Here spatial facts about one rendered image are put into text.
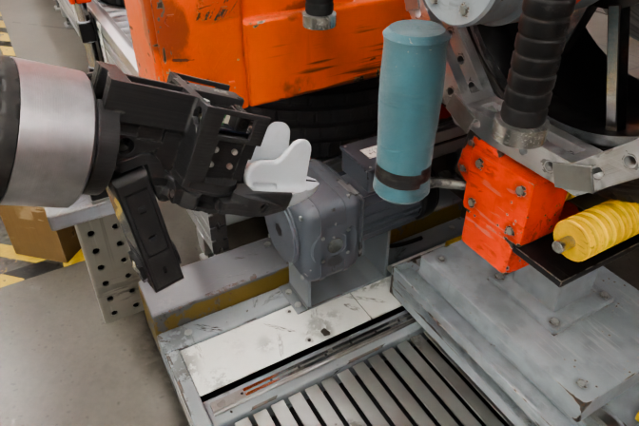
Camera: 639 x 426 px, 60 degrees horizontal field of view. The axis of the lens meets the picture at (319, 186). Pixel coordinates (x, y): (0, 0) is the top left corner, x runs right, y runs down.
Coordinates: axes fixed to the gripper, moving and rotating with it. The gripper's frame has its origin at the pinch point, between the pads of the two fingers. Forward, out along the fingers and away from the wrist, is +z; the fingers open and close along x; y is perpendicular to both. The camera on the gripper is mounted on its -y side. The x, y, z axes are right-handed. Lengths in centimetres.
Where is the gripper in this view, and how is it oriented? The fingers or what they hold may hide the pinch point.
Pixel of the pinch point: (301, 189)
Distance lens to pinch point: 50.3
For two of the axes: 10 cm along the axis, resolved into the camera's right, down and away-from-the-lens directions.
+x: -5.5, -4.8, 6.9
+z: 7.5, 0.8, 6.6
